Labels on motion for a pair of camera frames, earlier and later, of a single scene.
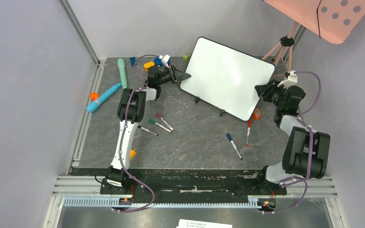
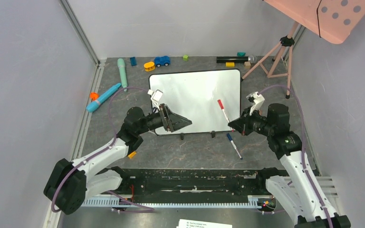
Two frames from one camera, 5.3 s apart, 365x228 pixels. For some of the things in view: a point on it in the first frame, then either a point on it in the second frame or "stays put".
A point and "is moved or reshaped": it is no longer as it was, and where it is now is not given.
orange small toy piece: x=94 y=96 stays put
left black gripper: x=177 y=76 to x=173 y=122
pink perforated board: x=334 y=21 stays put
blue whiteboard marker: x=229 y=137 stays put
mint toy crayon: x=121 y=64 stays put
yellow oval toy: x=148 y=64 stays put
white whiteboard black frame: x=226 y=78 to x=209 y=99
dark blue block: x=132 y=60 stays put
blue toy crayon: x=93 y=105 stays put
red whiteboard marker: x=249 y=128 is moved or reshaped
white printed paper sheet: x=186 y=223 stays put
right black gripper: x=267 y=90 to x=245 y=124
